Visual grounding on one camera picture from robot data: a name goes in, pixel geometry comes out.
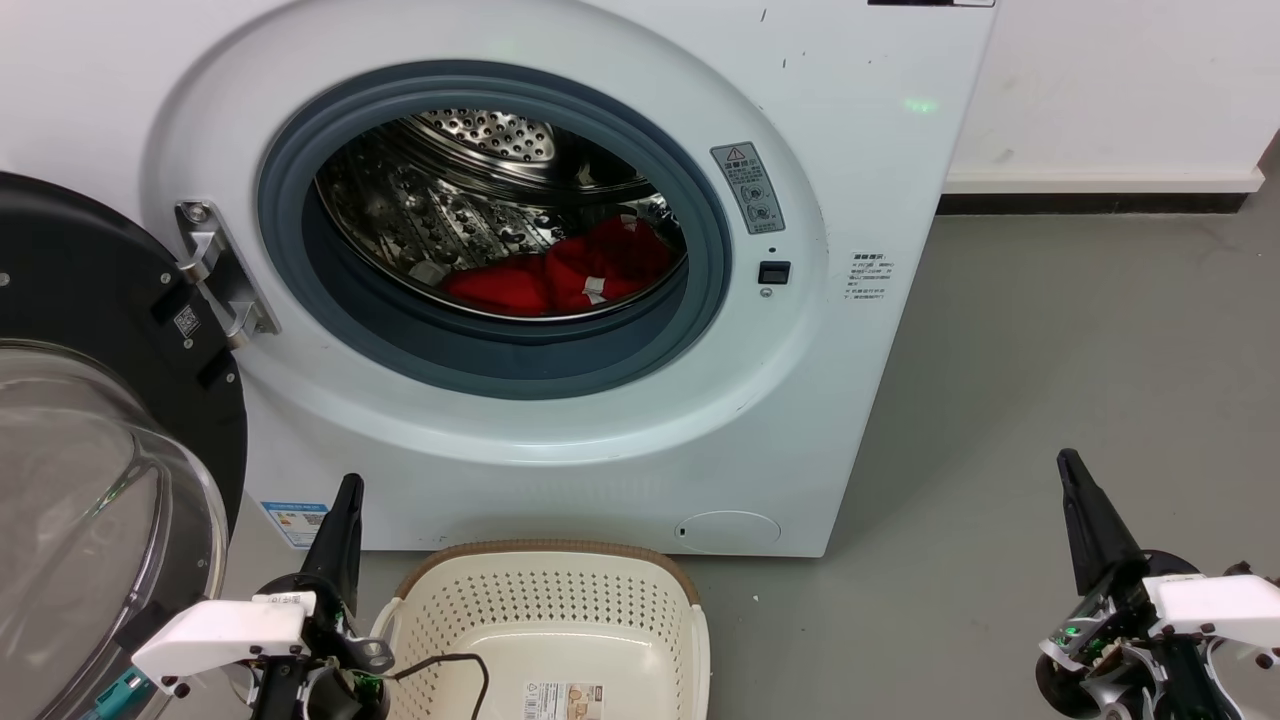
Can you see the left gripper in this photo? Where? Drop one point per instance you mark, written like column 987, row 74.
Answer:
column 325, row 690

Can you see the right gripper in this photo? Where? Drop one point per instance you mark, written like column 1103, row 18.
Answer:
column 1110, row 670

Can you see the red garment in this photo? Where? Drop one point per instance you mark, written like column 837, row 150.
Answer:
column 600, row 260

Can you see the cream perforated laundry basket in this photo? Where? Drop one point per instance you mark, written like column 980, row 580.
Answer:
column 560, row 610

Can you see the black round glass washer door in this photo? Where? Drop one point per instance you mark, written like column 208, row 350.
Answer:
column 90, row 270

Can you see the blue energy label sticker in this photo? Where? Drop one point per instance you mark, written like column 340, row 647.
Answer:
column 295, row 523

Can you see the grey rubber door gasket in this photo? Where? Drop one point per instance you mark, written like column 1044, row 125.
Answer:
column 500, row 362

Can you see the white front-load washing machine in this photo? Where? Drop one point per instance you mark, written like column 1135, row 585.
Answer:
column 880, row 400

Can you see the QR code sticker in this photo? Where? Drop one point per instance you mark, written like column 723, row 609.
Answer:
column 186, row 321

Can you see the silver metal door hinge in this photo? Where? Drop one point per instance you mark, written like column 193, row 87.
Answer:
column 225, row 280

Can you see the small white text sticker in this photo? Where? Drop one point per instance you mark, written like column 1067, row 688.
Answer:
column 870, row 276

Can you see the perforated stainless steel drum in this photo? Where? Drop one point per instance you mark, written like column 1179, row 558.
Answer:
column 420, row 200

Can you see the round white filter cover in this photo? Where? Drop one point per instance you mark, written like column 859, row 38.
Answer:
column 728, row 532

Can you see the grey warning sticker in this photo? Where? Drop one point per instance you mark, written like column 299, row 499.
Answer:
column 748, row 190

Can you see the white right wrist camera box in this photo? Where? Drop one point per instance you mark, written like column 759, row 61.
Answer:
column 1215, row 605

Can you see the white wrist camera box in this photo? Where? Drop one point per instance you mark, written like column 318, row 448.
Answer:
column 1215, row 605
column 220, row 632

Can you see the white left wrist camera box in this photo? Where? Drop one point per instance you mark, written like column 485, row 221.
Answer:
column 220, row 632

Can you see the white wall baseboard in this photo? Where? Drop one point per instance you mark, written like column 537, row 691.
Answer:
column 1100, row 182

